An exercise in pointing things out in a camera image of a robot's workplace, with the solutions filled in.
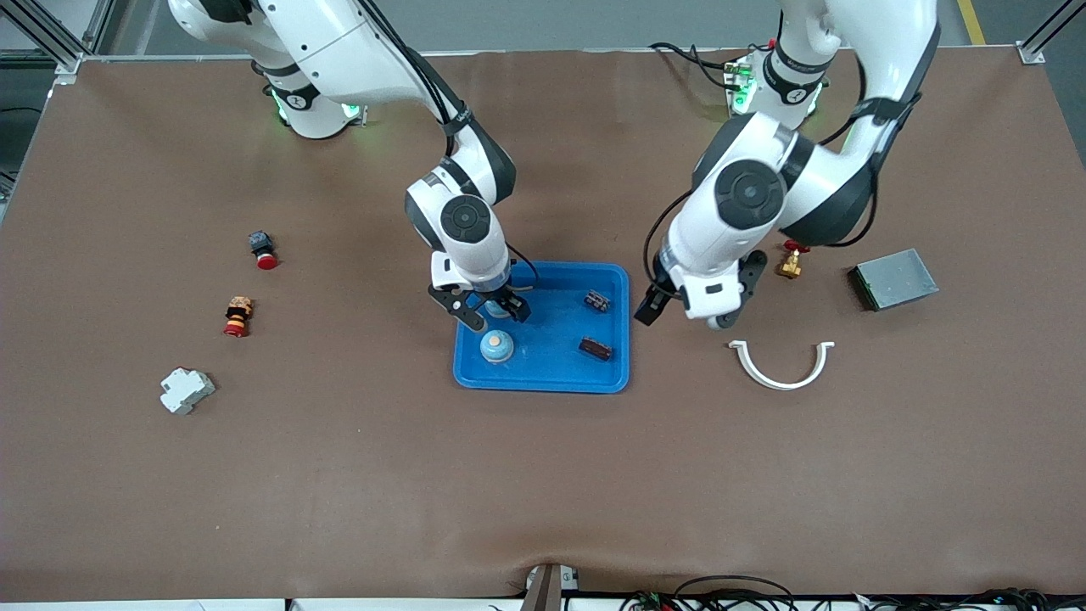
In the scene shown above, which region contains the blue plastic tray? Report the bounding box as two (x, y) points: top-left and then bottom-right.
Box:
(452, 260), (630, 395)

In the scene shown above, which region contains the grey metal box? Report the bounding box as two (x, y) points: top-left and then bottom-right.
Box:
(847, 248), (940, 312)

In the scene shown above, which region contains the brown table mat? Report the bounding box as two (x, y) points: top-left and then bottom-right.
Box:
(0, 47), (1086, 603)

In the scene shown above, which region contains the red yellow emergency stop button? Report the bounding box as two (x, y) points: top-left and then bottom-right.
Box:
(223, 296), (255, 339)

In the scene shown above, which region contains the white circuit breaker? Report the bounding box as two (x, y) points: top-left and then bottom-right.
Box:
(160, 367), (216, 416)

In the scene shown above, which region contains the brass valve red handle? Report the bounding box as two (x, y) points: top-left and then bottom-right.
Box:
(776, 241), (811, 280)

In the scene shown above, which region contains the white half-ring pipe clamp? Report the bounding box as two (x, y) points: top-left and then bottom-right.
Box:
(729, 340), (836, 391)

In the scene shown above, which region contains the black base power cable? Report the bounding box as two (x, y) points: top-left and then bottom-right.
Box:
(649, 41), (735, 90)

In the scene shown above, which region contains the black cable loop bundle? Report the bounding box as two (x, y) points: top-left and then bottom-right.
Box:
(619, 575), (798, 611)

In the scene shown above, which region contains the grey metal mount bracket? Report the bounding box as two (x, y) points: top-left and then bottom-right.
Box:
(522, 563), (582, 611)

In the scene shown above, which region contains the aluminium frame post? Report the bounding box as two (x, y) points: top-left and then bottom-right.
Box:
(0, 0), (115, 86)
(1018, 0), (1086, 65)

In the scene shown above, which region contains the mixed colour cable bundle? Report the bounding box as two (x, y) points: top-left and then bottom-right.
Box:
(848, 588), (1086, 611)

